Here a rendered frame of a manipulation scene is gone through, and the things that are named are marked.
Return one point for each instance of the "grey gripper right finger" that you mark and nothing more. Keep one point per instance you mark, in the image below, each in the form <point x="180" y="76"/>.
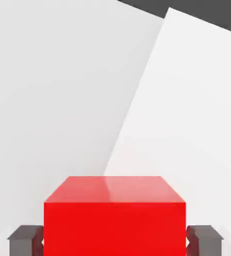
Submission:
<point x="207" y="242"/>

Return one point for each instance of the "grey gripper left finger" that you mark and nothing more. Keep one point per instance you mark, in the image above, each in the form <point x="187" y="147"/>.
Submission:
<point x="22" y="242"/>

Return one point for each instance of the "small red cube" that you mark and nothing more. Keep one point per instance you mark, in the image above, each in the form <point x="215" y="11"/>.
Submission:
<point x="114" y="224"/>

